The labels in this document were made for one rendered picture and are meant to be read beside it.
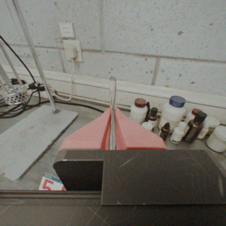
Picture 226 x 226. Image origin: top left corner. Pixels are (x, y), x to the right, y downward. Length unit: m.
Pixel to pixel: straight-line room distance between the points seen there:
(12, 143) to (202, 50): 0.69
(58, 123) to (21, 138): 0.13
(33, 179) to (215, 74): 0.65
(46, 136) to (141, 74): 0.43
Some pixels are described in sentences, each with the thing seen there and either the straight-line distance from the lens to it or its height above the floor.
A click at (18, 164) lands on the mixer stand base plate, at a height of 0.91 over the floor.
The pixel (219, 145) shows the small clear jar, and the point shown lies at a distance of 0.49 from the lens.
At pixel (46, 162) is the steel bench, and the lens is 0.42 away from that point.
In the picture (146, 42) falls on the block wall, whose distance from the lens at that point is 0.50.
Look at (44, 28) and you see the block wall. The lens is 0.70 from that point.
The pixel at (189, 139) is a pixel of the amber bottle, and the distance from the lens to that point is 0.48.
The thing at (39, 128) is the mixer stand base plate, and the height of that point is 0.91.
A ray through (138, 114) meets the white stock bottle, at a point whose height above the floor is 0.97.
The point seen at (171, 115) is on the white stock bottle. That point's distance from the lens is 0.43.
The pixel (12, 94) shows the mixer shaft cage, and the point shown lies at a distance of 0.42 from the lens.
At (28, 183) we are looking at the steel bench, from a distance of 0.41.
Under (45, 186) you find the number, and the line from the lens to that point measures 0.35.
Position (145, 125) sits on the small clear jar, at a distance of 0.42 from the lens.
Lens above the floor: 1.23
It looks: 38 degrees down
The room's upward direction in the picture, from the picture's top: straight up
